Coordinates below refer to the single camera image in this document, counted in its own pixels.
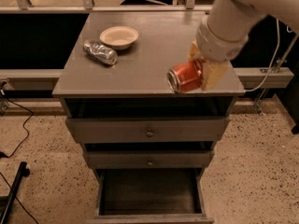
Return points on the top grey drawer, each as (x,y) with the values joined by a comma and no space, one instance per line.
(145,131)

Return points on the silver crushed can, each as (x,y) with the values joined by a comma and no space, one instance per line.
(100,52)

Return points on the white paper bowl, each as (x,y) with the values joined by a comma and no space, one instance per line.
(119,37)

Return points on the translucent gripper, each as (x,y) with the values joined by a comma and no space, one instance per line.
(216,45)

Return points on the black stand leg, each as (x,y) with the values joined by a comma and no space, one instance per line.
(6,202)

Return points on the middle grey drawer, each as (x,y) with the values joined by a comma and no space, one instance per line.
(147,159)

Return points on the metal railing frame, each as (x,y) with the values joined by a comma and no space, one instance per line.
(93,3)

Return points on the bottom grey drawer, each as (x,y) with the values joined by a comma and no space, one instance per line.
(150,196)

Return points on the grey drawer cabinet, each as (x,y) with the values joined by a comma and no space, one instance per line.
(147,146)

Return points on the grey drawer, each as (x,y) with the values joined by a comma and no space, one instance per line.
(150,196)
(145,131)
(147,159)

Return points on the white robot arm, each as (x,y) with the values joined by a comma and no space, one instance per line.
(224,31)

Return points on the red coke can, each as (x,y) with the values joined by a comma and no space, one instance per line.
(185,77)

